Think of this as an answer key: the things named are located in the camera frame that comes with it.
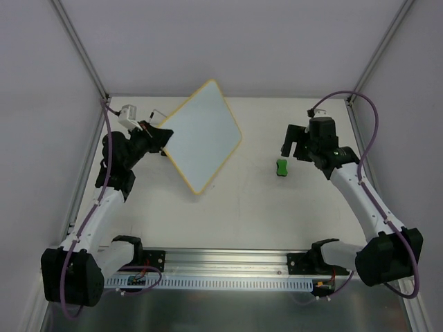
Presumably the yellow framed whiteboard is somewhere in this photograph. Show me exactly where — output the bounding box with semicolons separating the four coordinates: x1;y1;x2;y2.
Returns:
158;79;242;195

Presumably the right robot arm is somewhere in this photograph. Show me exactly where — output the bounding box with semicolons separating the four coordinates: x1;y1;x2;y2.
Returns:
281;118;423;286

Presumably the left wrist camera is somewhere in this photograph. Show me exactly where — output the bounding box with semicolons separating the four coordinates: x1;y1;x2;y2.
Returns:
118;104;140;131

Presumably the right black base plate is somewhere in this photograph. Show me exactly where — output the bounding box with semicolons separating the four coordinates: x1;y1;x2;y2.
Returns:
286;252;349;276

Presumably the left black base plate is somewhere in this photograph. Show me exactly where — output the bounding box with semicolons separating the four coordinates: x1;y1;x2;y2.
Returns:
119;250;166;272

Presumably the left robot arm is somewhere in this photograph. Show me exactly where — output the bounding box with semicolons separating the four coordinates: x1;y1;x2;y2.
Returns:
41;121;174;307

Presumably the green whiteboard eraser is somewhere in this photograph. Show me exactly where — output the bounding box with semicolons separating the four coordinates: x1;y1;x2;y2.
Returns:
276;159;288;177

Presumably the white slotted cable duct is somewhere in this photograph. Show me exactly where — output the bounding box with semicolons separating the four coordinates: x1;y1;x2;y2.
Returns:
105;275;314;293

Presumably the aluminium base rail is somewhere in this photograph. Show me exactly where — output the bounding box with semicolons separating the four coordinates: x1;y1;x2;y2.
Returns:
162;248;302;277

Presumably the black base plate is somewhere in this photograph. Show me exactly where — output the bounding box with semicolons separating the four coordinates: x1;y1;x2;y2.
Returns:
286;252;349;276
119;250;166;272

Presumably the whiteboard wire stand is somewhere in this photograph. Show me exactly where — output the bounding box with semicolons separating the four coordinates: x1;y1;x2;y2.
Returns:
148;109;168;127

